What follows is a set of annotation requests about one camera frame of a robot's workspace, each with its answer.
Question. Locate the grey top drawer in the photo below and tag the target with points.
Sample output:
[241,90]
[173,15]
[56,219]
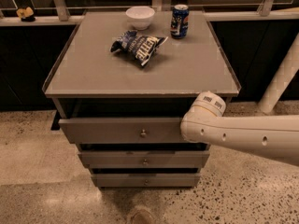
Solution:
[121,130]

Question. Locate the grey drawer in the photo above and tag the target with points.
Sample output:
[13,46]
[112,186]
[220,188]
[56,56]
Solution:
[145,180]
[144,159]
[121,130]

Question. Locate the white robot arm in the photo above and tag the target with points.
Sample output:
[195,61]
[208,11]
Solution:
[272,137]

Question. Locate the grey drawer cabinet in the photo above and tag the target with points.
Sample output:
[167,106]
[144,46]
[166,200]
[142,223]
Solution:
[90,81]

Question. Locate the grey middle drawer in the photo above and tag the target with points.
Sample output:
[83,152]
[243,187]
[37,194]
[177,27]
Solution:
[144,159]

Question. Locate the grey bottom drawer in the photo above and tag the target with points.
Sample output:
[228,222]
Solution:
[145,180]

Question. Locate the blue kettle chips bag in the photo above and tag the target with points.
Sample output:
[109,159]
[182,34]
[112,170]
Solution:
[141,47]

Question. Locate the white ceramic bowl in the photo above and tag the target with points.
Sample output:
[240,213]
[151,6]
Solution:
[140,17]

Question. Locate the blue pepsi soda can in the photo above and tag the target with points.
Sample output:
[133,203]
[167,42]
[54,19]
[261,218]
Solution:
[179,22]

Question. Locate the metal window railing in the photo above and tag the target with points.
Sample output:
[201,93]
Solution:
[61,12]

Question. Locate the white diagonal pipe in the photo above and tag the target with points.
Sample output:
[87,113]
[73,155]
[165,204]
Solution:
[282,78]

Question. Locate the small yellow black object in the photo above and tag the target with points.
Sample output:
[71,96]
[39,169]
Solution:
[26,14]

